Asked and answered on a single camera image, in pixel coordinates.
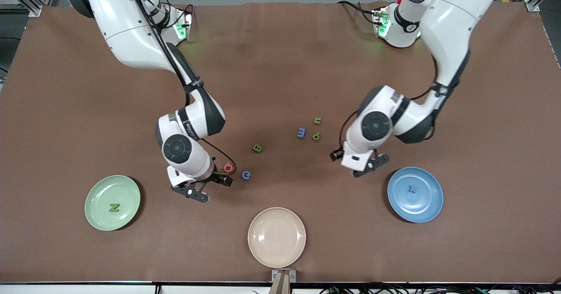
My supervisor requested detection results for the black base cable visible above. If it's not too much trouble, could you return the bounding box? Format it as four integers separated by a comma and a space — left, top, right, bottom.
337, 0, 378, 25

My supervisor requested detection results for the beige camera mount post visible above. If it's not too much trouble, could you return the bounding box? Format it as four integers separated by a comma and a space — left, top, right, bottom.
268, 271, 291, 294

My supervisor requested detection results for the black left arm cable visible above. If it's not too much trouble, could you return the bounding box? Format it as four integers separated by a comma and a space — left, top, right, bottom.
338, 55, 441, 151

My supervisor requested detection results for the metal left base bracket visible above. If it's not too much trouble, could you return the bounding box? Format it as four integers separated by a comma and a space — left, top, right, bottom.
372, 7, 391, 38

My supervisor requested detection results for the green plate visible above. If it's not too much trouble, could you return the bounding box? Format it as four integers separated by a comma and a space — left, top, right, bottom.
85, 175, 141, 231

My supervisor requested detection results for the white ledge beside table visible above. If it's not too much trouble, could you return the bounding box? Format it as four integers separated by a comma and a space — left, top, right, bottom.
0, 283, 561, 294

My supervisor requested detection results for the metal base bracket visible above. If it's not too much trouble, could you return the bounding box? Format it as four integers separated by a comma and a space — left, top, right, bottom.
173, 11, 193, 41
372, 7, 391, 38

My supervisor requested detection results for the metal right base bracket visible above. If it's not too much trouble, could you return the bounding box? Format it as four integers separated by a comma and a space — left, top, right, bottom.
173, 11, 193, 41

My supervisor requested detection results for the beige plate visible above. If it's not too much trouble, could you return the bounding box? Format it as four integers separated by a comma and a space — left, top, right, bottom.
248, 207, 306, 269

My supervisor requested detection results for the black cable bundle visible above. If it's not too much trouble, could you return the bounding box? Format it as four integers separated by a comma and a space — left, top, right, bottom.
319, 282, 561, 294

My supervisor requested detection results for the brown table mat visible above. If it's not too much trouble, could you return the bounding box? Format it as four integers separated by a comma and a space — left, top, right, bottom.
0, 1, 561, 284

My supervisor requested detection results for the blue plate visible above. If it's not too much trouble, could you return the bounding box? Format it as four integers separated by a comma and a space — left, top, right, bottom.
387, 167, 444, 223

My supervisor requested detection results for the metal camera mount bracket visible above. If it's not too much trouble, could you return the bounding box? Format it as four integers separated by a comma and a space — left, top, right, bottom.
271, 269, 297, 283

